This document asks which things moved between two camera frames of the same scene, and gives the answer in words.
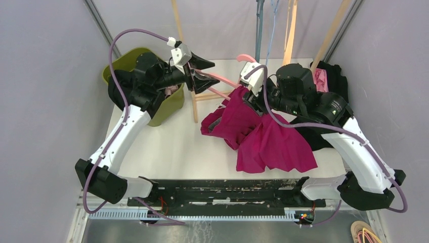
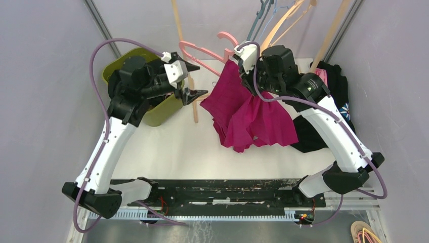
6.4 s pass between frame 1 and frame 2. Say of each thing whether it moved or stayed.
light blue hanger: moved
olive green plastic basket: stayed
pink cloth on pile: stayed
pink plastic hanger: moved
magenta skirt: moved
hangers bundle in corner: stayed
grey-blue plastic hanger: moved
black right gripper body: moved
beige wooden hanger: moved
